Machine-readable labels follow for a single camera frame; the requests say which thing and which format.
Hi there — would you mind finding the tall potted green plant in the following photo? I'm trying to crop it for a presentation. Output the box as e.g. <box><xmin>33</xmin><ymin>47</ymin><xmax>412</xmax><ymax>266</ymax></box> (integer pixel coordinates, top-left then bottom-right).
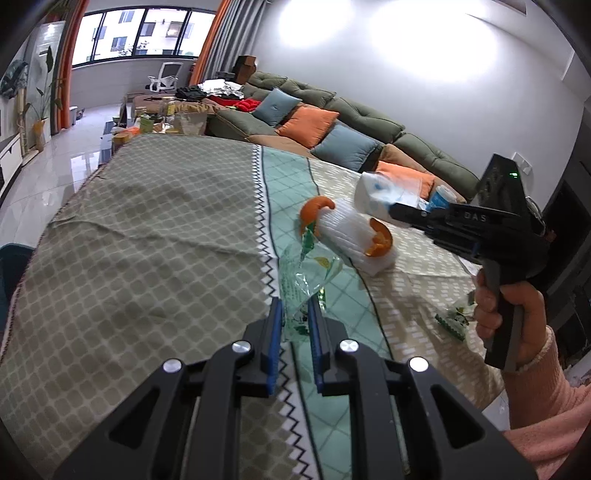
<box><xmin>25</xmin><ymin>46</ymin><xmax>63</xmax><ymax>153</ymax></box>

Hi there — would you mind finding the person's right forearm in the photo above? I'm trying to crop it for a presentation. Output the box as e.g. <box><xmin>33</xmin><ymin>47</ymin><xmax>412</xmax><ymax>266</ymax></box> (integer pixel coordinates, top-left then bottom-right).
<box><xmin>501</xmin><ymin>325</ymin><xmax>591</xmax><ymax>480</ymax></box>

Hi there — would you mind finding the green white snack wrapper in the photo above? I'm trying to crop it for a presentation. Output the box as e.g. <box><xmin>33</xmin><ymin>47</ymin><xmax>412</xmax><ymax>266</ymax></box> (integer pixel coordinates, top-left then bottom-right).
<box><xmin>436</xmin><ymin>307</ymin><xmax>472</xmax><ymax>342</ymax></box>

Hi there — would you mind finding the blue cushion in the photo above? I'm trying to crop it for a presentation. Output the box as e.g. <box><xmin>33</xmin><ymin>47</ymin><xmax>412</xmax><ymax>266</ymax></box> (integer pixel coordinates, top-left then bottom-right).
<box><xmin>310</xmin><ymin>124</ymin><xmax>384</xmax><ymax>172</ymax></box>
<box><xmin>253</xmin><ymin>88</ymin><xmax>303</xmax><ymax>127</ymax></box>

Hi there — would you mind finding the clear bag of crackers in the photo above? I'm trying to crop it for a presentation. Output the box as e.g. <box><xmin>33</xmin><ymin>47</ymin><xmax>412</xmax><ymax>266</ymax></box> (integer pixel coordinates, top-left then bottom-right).
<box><xmin>174</xmin><ymin>112</ymin><xmax>208</xmax><ymax>136</ymax></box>

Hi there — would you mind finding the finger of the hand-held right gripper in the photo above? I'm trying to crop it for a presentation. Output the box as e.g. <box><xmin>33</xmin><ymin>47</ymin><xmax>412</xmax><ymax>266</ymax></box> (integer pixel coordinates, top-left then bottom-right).
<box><xmin>389</xmin><ymin>202</ymin><xmax>452</xmax><ymax>234</ymax></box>

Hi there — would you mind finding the blue white paper cup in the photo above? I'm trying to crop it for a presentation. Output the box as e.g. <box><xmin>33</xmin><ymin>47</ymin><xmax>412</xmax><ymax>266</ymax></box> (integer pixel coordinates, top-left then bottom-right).
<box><xmin>427</xmin><ymin>185</ymin><xmax>465</xmax><ymax>213</ymax></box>

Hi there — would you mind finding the teal trash bin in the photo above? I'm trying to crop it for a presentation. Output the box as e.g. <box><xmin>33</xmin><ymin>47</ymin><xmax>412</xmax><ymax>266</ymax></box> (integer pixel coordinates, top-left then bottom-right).
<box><xmin>0</xmin><ymin>244</ymin><xmax>35</xmax><ymax>324</ymax></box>

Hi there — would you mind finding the orange grey curtain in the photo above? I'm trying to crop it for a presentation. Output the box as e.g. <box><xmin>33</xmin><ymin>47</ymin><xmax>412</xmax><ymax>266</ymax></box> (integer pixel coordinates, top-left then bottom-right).
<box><xmin>53</xmin><ymin>0</ymin><xmax>90</xmax><ymax>134</ymax></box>
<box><xmin>189</xmin><ymin>0</ymin><xmax>269</xmax><ymax>86</ymax></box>

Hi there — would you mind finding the orange cushion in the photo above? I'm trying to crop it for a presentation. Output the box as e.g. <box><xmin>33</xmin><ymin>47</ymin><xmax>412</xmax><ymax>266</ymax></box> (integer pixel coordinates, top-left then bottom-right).
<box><xmin>277</xmin><ymin>105</ymin><xmax>340</xmax><ymax>149</ymax></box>
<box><xmin>376</xmin><ymin>161</ymin><xmax>437</xmax><ymax>195</ymax></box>

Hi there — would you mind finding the cluttered coffee table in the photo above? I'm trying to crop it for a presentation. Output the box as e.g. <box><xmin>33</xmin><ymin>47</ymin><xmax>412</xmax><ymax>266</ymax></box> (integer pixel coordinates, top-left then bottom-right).
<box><xmin>124</xmin><ymin>92</ymin><xmax>218</xmax><ymax>116</ymax></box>

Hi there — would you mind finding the person's right hand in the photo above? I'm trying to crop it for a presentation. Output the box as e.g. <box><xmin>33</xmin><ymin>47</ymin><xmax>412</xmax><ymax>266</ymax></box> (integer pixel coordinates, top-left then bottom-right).
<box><xmin>474</xmin><ymin>271</ymin><xmax>549</xmax><ymax>371</ymax></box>

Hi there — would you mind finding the white standing air conditioner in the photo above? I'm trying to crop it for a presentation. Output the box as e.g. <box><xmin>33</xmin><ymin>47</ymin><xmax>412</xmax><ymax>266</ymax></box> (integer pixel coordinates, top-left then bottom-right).
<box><xmin>36</xmin><ymin>21</ymin><xmax>65</xmax><ymax>93</ymax></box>

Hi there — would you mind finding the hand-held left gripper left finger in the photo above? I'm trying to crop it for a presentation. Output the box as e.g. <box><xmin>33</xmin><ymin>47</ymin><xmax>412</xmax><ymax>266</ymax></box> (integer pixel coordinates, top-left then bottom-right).
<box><xmin>53</xmin><ymin>296</ymin><xmax>284</xmax><ymax>480</ymax></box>

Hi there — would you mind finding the brown wooden chair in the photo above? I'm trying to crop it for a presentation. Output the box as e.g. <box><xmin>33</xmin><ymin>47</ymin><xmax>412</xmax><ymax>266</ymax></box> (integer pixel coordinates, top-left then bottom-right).
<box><xmin>233</xmin><ymin>55</ymin><xmax>258</xmax><ymax>84</ymax></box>

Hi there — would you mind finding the black framed window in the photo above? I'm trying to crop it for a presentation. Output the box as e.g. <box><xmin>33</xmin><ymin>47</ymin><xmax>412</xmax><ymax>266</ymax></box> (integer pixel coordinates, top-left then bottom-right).
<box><xmin>71</xmin><ymin>7</ymin><xmax>218</xmax><ymax>63</ymax></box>

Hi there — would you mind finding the white office chair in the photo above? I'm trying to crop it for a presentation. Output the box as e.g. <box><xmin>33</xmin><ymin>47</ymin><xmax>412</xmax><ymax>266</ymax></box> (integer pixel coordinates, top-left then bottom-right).
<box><xmin>147</xmin><ymin>61</ymin><xmax>183</xmax><ymax>92</ymax></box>

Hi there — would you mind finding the white foam fruit net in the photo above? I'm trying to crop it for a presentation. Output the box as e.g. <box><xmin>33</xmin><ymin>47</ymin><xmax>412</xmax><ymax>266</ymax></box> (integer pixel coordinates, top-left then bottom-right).
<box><xmin>314</xmin><ymin>198</ymin><xmax>398</xmax><ymax>278</ymax></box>

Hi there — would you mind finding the silver white clothes pile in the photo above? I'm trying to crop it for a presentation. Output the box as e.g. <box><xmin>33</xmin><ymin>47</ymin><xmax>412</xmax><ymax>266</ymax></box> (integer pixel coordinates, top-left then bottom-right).
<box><xmin>203</xmin><ymin>79</ymin><xmax>247</xmax><ymax>100</ymax></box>

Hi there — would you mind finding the white blue tissue pack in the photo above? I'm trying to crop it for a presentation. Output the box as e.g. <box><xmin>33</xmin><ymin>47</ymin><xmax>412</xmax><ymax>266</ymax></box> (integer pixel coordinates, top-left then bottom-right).
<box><xmin>355</xmin><ymin>172</ymin><xmax>437</xmax><ymax>217</ymax></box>

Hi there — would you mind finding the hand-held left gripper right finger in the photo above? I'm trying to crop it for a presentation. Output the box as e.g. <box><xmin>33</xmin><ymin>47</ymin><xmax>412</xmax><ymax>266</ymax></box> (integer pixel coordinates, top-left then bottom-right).
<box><xmin>307</xmin><ymin>296</ymin><xmax>539</xmax><ymax>480</ymax></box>

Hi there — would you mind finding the green clear plastic wrapper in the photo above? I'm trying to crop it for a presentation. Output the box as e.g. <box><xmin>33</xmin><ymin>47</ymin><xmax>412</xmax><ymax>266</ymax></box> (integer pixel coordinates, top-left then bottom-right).
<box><xmin>279</xmin><ymin>222</ymin><xmax>345</xmax><ymax>342</ymax></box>

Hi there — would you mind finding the white black tv cabinet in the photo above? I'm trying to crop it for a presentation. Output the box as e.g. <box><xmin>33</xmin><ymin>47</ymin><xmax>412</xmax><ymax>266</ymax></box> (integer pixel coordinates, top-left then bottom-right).
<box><xmin>0</xmin><ymin>134</ymin><xmax>24</xmax><ymax>195</ymax></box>

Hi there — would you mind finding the dark shelf unit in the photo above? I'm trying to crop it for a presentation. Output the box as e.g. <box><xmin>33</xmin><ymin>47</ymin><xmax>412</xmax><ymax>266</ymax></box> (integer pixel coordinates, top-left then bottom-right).
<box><xmin>542</xmin><ymin>178</ymin><xmax>591</xmax><ymax>384</ymax></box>

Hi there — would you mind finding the green brown sofa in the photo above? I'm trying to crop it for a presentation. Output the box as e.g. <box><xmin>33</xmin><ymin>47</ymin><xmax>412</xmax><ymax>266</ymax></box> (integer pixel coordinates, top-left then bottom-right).
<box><xmin>205</xmin><ymin>69</ymin><xmax>481</xmax><ymax>204</ymax></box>

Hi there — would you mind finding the dark patterned hanging cloth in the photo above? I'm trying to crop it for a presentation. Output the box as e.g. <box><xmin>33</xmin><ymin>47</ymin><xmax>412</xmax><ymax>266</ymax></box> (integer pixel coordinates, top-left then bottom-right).
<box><xmin>0</xmin><ymin>60</ymin><xmax>28</xmax><ymax>97</ymax></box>

